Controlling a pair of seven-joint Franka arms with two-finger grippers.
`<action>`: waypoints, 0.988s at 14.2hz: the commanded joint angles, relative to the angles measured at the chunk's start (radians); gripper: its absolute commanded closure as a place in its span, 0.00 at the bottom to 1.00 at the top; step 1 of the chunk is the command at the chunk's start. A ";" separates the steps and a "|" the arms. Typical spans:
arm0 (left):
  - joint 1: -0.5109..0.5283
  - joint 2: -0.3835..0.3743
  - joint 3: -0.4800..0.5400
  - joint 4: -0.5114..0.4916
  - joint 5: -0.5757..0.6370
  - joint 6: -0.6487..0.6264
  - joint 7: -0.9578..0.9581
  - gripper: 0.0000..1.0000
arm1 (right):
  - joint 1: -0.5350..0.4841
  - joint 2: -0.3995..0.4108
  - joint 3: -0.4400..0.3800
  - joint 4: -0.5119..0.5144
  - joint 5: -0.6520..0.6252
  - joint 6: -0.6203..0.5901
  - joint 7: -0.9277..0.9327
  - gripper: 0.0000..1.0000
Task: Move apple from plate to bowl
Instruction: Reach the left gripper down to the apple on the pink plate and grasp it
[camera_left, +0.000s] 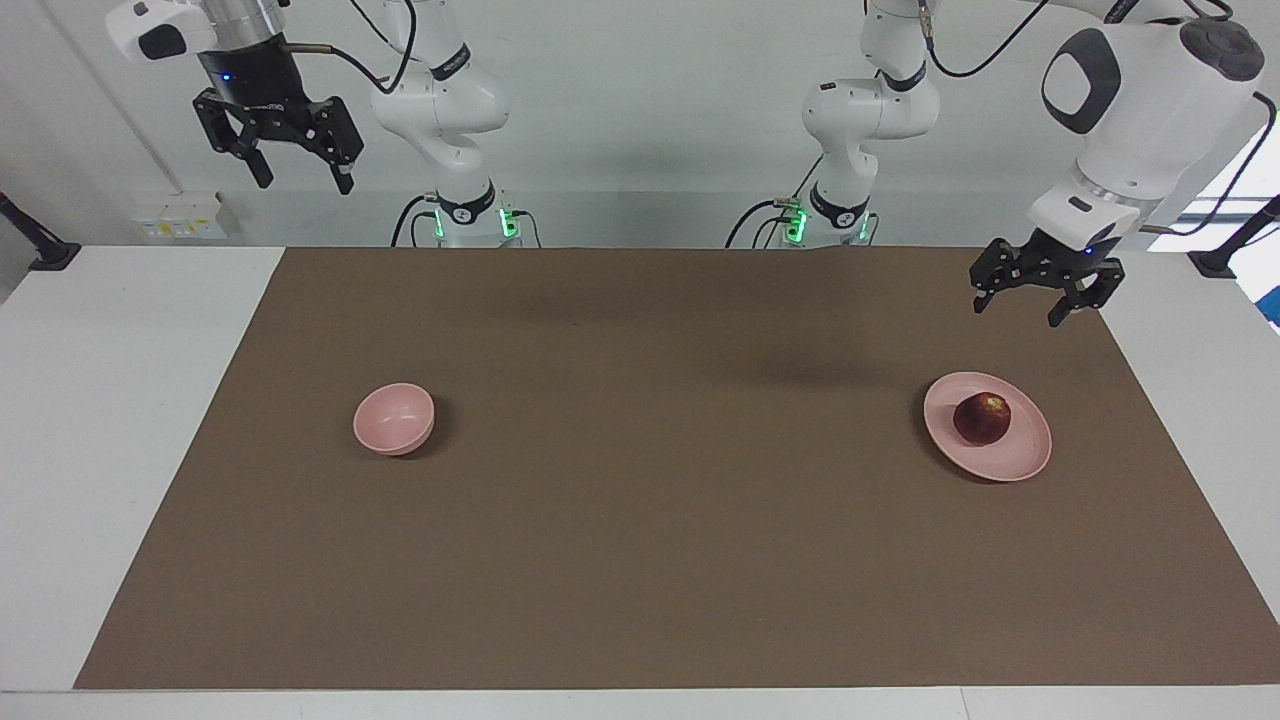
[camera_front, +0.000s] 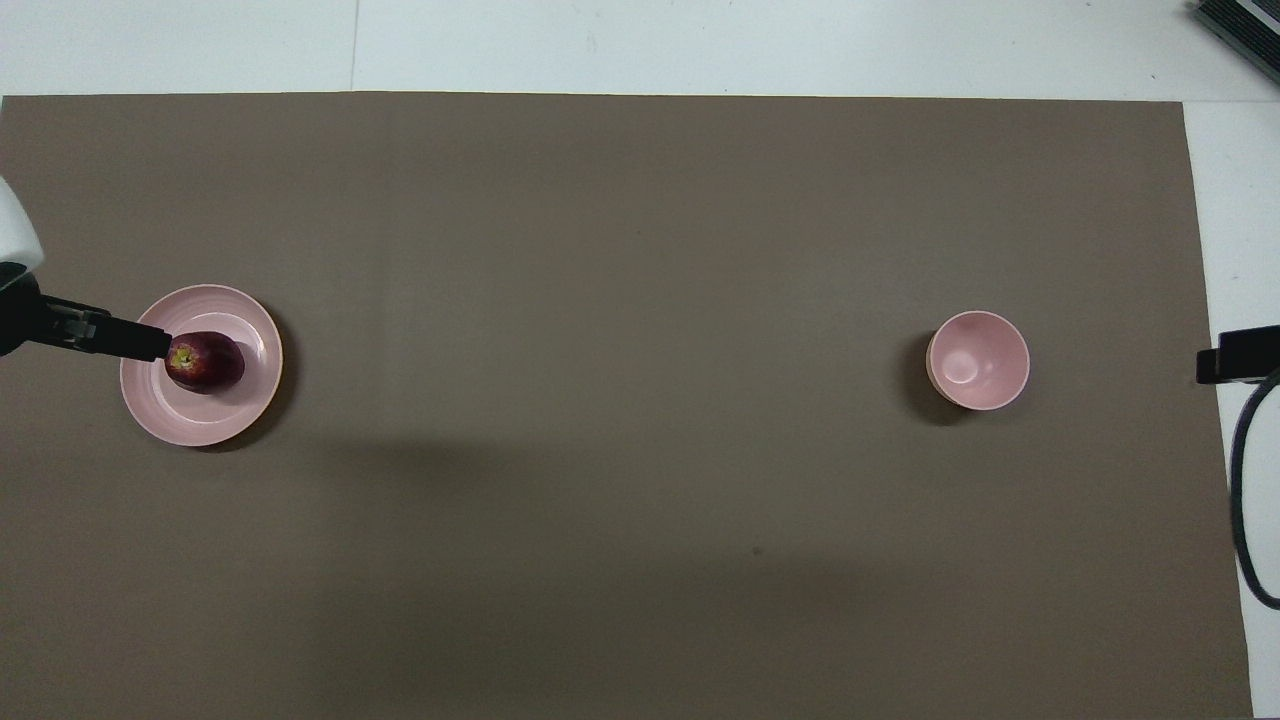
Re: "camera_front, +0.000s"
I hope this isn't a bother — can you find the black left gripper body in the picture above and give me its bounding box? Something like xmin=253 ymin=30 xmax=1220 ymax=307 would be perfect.
xmin=0 ymin=262 xmax=44 ymax=359

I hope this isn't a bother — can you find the dark red apple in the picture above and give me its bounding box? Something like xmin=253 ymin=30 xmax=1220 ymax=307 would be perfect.
xmin=164 ymin=331 xmax=247 ymax=395

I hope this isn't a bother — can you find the pink plate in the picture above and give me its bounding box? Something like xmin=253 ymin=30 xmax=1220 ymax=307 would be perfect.
xmin=119 ymin=284 xmax=286 ymax=448

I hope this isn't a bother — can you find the pink bowl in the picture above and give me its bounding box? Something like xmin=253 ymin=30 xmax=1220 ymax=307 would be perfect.
xmin=925 ymin=310 xmax=1031 ymax=412

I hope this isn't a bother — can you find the dark grey ribbed device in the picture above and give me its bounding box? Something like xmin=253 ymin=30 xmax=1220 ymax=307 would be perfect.
xmin=1193 ymin=0 xmax=1280 ymax=83

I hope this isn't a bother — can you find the brown table mat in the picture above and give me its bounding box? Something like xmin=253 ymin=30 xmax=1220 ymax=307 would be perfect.
xmin=0 ymin=92 xmax=1257 ymax=720

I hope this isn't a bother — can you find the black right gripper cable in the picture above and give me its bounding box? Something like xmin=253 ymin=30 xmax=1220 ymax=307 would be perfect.
xmin=1229 ymin=368 xmax=1280 ymax=612

